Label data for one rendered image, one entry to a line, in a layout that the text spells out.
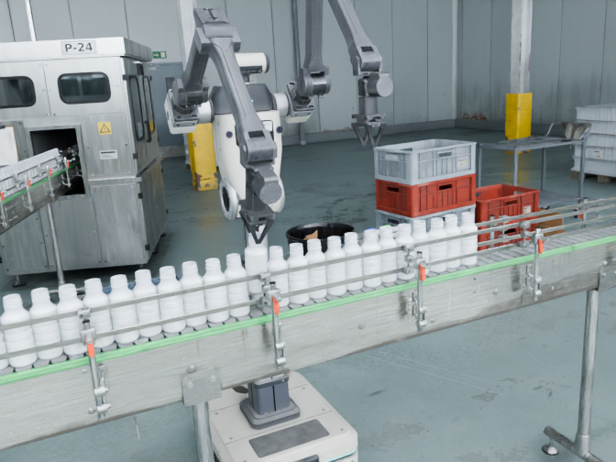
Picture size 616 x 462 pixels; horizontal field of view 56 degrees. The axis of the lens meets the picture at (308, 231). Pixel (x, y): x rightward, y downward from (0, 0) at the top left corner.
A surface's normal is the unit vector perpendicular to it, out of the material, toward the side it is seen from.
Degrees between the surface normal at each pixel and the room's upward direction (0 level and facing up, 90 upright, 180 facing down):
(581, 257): 90
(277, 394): 90
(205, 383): 90
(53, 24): 90
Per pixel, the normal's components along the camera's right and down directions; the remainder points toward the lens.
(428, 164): 0.53, 0.18
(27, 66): 0.12, 0.25
